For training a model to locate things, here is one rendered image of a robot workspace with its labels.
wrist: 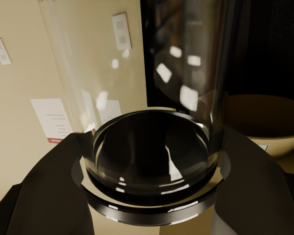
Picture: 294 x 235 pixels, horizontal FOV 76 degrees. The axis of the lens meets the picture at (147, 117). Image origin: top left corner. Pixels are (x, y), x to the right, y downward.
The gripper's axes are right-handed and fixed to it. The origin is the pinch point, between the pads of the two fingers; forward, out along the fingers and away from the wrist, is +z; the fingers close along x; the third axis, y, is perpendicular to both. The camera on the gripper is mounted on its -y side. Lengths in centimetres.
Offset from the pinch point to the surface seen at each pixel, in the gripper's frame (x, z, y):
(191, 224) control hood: 5.1, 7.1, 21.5
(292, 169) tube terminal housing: 19.6, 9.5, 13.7
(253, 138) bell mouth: 13.8, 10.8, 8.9
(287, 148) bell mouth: 19.4, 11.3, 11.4
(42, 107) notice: -58, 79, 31
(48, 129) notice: -59, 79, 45
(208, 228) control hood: 7.5, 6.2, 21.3
